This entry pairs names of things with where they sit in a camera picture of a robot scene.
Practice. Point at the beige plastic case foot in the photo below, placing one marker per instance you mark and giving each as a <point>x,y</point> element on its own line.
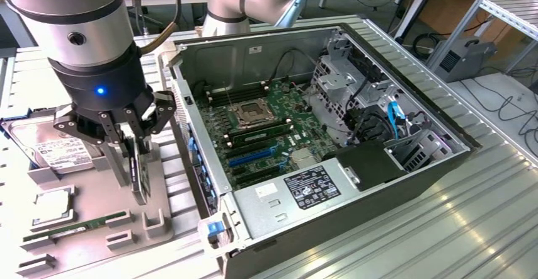
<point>203,247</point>
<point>163,68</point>

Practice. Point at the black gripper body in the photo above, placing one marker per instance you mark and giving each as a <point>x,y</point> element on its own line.
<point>104,83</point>

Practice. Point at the blue plastic disk carrier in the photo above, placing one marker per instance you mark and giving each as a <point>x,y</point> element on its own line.
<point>2,131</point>

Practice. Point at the silver chipset heatsink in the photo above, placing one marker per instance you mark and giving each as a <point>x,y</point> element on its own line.
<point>303,159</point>

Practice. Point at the silver CPU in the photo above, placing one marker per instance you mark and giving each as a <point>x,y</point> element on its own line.
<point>51,206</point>

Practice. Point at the blue expansion slot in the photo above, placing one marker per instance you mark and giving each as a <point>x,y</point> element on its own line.
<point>249,157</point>

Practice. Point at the silver hard disk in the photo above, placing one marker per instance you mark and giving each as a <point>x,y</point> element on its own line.
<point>55,153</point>

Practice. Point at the silver disk bay cage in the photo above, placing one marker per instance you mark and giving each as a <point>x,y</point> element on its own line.
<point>336,83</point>

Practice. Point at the blue case latch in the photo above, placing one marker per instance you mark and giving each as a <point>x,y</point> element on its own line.
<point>213,228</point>

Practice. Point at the aluminium slat table frame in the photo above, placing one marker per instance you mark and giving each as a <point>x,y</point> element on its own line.
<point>504,8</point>

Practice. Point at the black plastic shroud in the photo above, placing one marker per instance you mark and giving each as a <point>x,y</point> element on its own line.
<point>370,165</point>

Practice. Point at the open black PC case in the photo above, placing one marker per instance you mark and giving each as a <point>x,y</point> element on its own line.
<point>293,244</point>

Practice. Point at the grey controller box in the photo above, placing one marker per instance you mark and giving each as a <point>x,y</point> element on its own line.
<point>462,58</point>

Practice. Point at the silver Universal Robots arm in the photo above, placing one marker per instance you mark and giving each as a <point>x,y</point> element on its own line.
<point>75,14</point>

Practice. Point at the grey parts rack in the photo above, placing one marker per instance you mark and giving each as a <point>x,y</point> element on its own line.
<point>84,228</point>

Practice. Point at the metal CPU socket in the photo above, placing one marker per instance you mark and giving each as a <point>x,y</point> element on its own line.
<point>249,113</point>

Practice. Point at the green Dell motherboard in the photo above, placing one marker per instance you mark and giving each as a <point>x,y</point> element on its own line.
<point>293,115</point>

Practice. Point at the blue slot clip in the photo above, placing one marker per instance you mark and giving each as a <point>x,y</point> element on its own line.
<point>208,183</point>
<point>200,169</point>
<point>213,194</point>
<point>191,143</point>

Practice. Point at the silver power supply unit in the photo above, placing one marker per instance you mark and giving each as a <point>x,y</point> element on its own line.
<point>268,203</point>

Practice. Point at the green RAM stick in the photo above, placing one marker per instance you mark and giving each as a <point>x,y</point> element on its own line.
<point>75,225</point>
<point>256,135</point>

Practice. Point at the black Nvidia graphics card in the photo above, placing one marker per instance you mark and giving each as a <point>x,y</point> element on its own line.
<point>140,181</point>

